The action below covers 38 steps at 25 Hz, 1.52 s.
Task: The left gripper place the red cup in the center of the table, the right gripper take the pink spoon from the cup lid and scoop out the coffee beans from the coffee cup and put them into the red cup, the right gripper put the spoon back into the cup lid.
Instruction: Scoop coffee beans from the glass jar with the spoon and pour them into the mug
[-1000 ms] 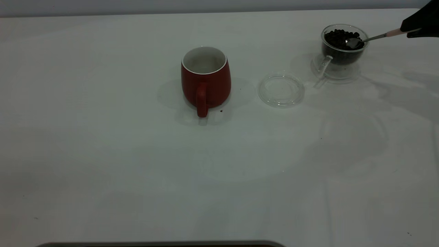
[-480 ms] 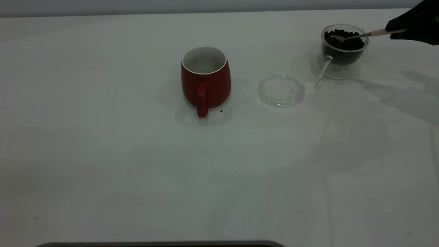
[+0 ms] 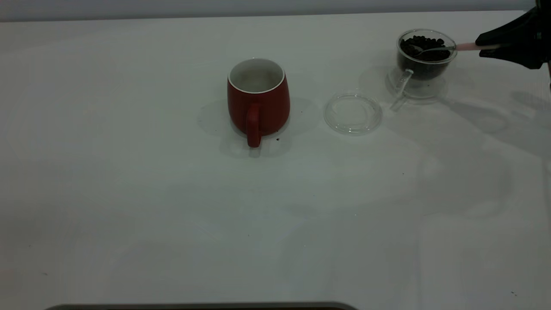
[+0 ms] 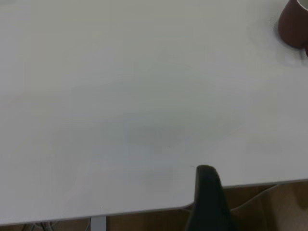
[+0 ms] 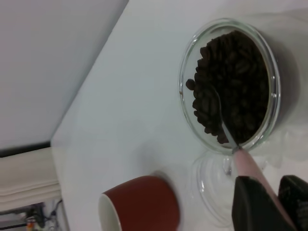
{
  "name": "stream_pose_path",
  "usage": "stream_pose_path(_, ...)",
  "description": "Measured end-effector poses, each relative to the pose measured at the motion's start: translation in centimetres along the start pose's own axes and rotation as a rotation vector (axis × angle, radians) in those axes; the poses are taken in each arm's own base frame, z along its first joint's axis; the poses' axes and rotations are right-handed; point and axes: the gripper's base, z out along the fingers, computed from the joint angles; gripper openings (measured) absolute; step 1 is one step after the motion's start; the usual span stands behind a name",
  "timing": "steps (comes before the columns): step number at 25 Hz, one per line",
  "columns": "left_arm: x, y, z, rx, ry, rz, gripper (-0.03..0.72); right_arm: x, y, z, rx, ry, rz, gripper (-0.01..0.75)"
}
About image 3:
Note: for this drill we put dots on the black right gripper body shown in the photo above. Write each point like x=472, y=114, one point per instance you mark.
x=545, y=30

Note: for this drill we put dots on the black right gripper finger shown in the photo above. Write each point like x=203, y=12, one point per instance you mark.
x=523, y=56
x=516, y=32

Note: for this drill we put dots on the dark coffee beans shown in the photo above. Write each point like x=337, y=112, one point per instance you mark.
x=430, y=64

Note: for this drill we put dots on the clear glass saucer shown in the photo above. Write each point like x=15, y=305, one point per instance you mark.
x=353, y=125

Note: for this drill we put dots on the red ceramic mug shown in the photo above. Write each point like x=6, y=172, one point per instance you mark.
x=269, y=110

